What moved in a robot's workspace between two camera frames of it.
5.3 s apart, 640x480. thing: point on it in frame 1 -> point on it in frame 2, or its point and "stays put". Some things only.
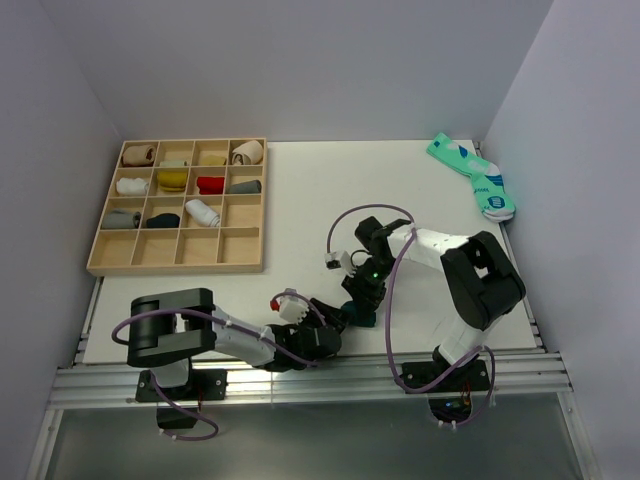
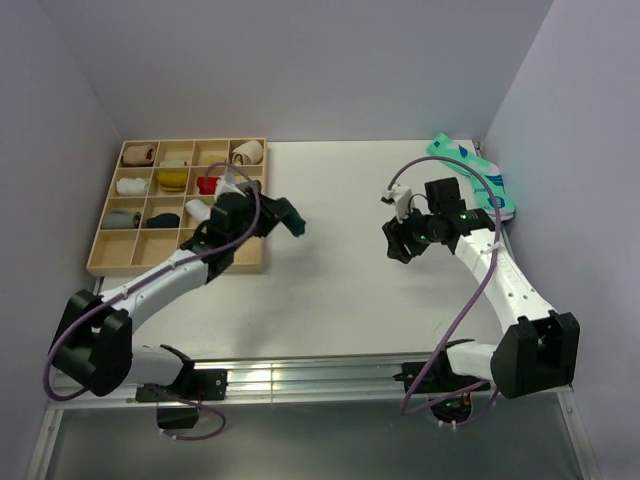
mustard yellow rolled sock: [172, 181] stays put
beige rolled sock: [138, 155] stays put
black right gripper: [364, 296] -> [396, 234]
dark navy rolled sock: [165, 220] stays put
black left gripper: [331, 314] -> [271, 210]
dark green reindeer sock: [357, 317] -> [294, 222]
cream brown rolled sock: [252, 152] stays put
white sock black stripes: [202, 213] stays put
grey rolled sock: [117, 219] stays put
